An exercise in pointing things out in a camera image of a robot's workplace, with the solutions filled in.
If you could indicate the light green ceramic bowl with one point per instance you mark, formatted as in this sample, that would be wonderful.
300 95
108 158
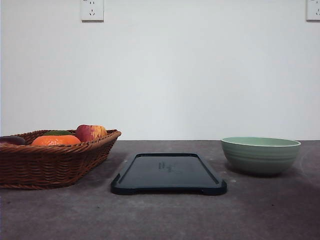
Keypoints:
260 155

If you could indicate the brown wicker basket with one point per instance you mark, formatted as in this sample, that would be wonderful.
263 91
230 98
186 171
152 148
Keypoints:
38 167

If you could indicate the dark green rectangular tray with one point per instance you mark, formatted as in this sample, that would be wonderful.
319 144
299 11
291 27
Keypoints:
167 173

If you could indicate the red yellow apple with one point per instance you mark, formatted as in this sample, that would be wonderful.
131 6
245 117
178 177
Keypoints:
89 133

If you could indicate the dark green fruit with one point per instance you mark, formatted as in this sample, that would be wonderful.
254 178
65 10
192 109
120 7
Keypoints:
58 133

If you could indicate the orange mandarin fruit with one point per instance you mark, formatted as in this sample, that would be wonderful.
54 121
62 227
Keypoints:
56 140

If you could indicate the dark purple fruit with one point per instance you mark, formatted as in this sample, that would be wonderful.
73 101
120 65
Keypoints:
12 140

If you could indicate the white wall power socket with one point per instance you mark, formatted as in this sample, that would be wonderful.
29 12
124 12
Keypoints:
92 11

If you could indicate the white wall socket right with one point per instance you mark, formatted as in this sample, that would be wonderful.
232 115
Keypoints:
313 10

